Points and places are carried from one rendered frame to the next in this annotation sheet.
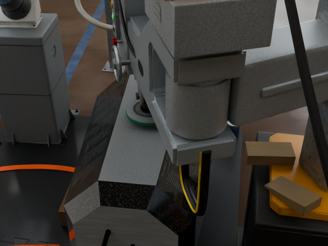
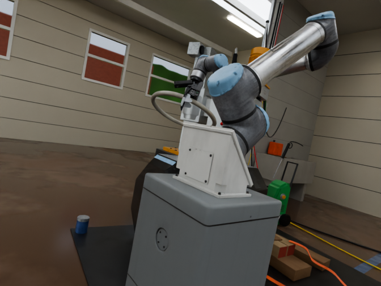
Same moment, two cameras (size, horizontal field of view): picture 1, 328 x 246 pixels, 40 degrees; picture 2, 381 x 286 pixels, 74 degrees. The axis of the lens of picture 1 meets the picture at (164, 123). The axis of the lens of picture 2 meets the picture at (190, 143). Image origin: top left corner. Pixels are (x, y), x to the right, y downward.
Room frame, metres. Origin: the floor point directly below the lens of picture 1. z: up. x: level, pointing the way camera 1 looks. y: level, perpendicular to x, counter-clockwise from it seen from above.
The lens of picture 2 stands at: (3.58, 1.58, 1.05)
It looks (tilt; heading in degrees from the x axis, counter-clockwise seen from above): 3 degrees down; 226
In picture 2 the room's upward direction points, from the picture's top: 11 degrees clockwise
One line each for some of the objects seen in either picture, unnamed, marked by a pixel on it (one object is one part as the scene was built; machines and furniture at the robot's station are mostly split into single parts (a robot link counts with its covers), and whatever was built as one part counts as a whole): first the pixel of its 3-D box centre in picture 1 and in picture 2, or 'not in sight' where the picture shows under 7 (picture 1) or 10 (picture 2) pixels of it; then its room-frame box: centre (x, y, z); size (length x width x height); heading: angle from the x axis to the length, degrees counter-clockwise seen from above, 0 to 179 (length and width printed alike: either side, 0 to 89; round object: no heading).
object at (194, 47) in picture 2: not in sight; (195, 49); (1.57, -0.73, 2.00); 0.20 x 0.18 x 0.15; 80
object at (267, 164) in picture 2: not in sight; (283, 177); (-1.45, -0.76, 0.43); 1.30 x 0.62 x 0.86; 176
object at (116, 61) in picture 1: (125, 62); not in sight; (1.64, 0.16, 1.18); 0.15 x 0.10 x 0.15; 15
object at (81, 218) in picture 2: (233, 129); (82, 224); (2.68, -0.50, 0.08); 0.10 x 0.10 x 0.13
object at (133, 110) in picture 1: (149, 109); not in sight; (1.79, 0.07, 0.85); 0.21 x 0.21 x 0.01
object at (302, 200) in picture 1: (292, 191); not in sight; (1.28, -0.50, 0.80); 0.20 x 0.10 x 0.05; 35
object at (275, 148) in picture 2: not in sight; (276, 148); (-1.34, -0.98, 1.00); 0.50 x 0.22 x 0.33; 176
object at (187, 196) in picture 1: (193, 169); not in sight; (1.15, -0.10, 1.03); 0.23 x 0.03 x 0.32; 15
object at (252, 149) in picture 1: (269, 153); not in sight; (1.51, -0.45, 0.81); 0.20 x 0.10 x 0.05; 88
